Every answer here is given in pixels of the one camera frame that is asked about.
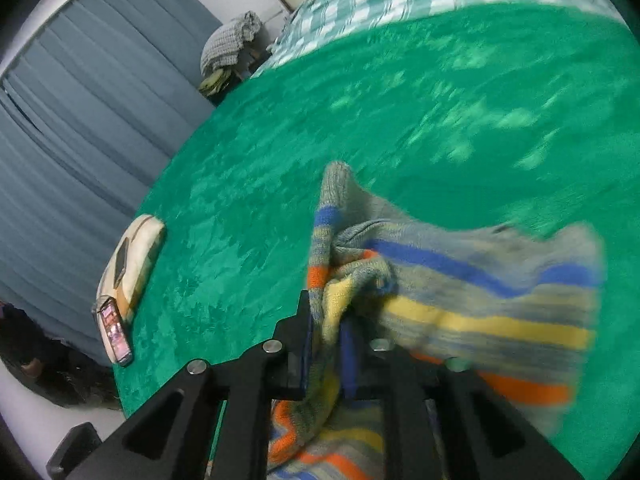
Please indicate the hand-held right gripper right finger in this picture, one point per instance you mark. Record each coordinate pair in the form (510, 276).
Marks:
(350, 360)

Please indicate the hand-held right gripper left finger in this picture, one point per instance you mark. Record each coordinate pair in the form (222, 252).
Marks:
(292, 360)

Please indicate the striped knitted small garment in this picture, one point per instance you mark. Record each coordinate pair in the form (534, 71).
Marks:
(450, 280)

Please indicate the pile of grey clothes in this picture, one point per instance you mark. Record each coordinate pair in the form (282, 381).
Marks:
(227, 42)

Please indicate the smartphone with lit screen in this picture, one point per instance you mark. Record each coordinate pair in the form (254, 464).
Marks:
(114, 332)

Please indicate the cream patterned pillow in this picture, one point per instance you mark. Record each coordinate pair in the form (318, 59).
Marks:
(135, 255)

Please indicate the green plush blanket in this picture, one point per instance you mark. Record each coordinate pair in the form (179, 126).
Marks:
(300, 135)

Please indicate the black plastic object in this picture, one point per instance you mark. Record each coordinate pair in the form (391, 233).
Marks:
(74, 447)

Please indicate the dark bag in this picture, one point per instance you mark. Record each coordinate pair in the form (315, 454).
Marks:
(50, 360)

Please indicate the blue grey curtain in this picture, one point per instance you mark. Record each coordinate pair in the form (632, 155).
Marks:
(90, 110)

